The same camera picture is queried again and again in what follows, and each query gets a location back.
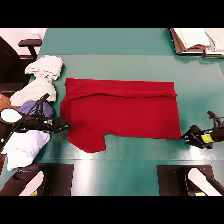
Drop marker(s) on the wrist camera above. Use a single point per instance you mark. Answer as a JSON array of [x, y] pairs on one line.
[[215, 118], [42, 104]]

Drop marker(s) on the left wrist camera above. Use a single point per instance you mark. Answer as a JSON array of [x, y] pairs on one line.
[[42, 104]]

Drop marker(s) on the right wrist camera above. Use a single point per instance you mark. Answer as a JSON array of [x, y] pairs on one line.
[[215, 118]]

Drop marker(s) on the purple garment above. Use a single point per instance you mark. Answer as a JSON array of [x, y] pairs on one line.
[[33, 107]]

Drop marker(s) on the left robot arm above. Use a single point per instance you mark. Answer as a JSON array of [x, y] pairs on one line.
[[31, 122]]

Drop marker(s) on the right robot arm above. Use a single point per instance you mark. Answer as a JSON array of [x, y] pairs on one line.
[[191, 180]]

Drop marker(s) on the red T-shirt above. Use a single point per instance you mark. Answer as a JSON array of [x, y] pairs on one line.
[[123, 113]]

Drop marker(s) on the cream garment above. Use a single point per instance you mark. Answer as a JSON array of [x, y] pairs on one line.
[[33, 91]]

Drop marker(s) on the white folded garment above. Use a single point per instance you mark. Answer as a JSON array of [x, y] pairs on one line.
[[191, 37], [216, 41]]

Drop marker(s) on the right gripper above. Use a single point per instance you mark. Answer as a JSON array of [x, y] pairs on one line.
[[197, 136]]

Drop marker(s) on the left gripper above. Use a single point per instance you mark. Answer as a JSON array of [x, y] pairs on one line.
[[59, 124]]

